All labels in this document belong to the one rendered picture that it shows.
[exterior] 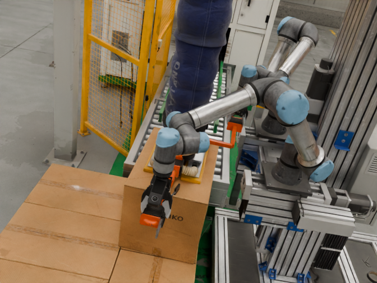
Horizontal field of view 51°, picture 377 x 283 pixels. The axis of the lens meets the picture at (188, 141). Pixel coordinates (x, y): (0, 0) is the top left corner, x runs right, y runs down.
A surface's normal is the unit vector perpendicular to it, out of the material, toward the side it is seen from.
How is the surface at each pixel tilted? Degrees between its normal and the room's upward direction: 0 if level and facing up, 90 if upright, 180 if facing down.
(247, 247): 0
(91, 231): 0
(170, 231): 90
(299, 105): 84
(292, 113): 84
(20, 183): 0
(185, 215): 90
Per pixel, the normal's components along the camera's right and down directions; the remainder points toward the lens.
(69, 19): -0.09, 0.51
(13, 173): 0.17, -0.85
